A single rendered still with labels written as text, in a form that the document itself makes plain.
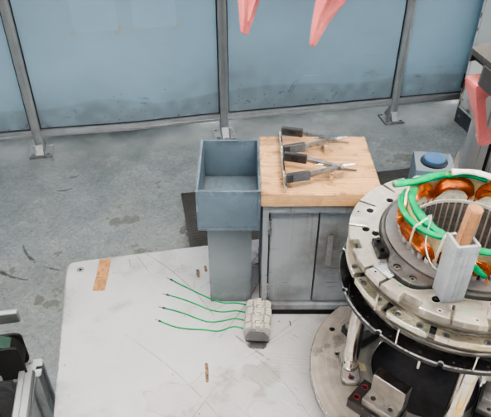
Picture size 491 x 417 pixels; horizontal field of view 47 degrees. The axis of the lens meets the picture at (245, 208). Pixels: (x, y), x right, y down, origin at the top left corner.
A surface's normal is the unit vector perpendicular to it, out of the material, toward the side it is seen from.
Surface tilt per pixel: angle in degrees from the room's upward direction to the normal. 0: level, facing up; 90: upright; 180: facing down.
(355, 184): 0
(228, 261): 90
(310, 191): 0
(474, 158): 90
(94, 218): 0
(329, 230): 90
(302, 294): 90
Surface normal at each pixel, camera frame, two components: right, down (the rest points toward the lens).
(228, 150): 0.00, 0.60
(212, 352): 0.00, -0.80
